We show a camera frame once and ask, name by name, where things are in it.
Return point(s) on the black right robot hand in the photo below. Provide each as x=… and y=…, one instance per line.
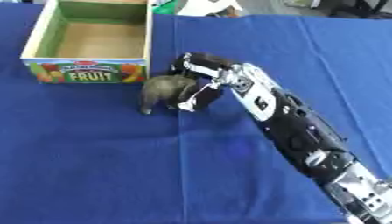
x=203, y=63

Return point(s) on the grey toy elephant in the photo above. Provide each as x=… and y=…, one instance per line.
x=166, y=89

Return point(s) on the open box with green inside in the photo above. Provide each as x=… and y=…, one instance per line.
x=92, y=43

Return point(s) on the white chair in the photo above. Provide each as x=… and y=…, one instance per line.
x=208, y=7

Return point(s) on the green bag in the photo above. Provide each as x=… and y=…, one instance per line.
x=164, y=7

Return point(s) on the black tripod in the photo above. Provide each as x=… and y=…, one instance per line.
x=360, y=8

